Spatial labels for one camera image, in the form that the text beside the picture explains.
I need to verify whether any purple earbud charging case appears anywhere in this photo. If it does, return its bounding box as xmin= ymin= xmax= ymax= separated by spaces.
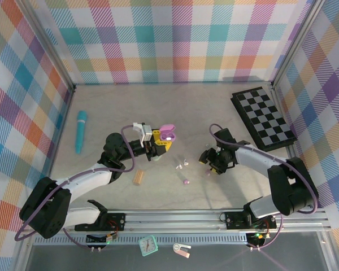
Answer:
xmin=159 ymin=124 xmax=178 ymax=142

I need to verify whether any teal pen-shaped device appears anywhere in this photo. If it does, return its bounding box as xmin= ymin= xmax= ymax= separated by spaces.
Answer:
xmin=75 ymin=110 xmax=88 ymax=154

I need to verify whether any ridged wooden block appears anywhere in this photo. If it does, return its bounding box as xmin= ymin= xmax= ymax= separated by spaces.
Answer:
xmin=132 ymin=169 xmax=145 ymax=186

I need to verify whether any black grey chessboard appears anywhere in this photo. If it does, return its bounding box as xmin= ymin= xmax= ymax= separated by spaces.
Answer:
xmin=231 ymin=86 xmax=297 ymax=152

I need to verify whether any perforated metal strip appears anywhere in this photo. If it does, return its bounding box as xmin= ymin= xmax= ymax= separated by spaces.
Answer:
xmin=33 ymin=235 xmax=249 ymax=245

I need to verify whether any right black controller board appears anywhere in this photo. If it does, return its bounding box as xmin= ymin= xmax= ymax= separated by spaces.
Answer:
xmin=246 ymin=231 xmax=269 ymax=251

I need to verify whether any black controller board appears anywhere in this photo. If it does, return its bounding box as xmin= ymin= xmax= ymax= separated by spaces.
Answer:
xmin=246 ymin=231 xmax=269 ymax=251
xmin=86 ymin=231 xmax=120 ymax=252

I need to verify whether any pink white small tool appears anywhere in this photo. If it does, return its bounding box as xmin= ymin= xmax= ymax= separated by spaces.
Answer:
xmin=172 ymin=243 xmax=192 ymax=259

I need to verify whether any left black controller board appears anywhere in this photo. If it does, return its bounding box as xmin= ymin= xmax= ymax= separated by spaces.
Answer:
xmin=86 ymin=231 xmax=120 ymax=252

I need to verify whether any teal alarm clock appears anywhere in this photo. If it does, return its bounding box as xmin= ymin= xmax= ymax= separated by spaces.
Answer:
xmin=138 ymin=235 xmax=159 ymax=257

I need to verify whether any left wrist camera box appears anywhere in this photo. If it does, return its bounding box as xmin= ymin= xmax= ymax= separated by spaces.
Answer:
xmin=132 ymin=122 xmax=154 ymax=148

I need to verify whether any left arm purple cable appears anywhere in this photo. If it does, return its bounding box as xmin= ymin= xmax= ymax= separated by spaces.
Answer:
xmin=15 ymin=125 xmax=138 ymax=251

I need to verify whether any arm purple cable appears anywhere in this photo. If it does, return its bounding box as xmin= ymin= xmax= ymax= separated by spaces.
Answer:
xmin=208 ymin=123 xmax=319 ymax=250
xmin=15 ymin=125 xmax=138 ymax=251

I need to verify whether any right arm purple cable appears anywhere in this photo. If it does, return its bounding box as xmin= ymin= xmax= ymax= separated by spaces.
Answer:
xmin=208 ymin=123 xmax=319 ymax=250

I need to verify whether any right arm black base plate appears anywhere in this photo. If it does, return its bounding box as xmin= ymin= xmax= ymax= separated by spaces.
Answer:
xmin=224 ymin=210 xmax=277 ymax=230

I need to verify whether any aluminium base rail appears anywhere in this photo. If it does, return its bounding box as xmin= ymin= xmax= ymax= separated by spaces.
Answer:
xmin=19 ymin=208 xmax=331 ymax=234

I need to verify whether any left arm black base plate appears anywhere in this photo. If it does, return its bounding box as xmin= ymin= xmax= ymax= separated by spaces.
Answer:
xmin=74 ymin=213 xmax=126 ymax=231

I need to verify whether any aluminium frame post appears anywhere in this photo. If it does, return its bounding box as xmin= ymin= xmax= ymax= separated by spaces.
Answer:
xmin=270 ymin=0 xmax=327 ymax=91
xmin=19 ymin=0 xmax=76 ymax=94

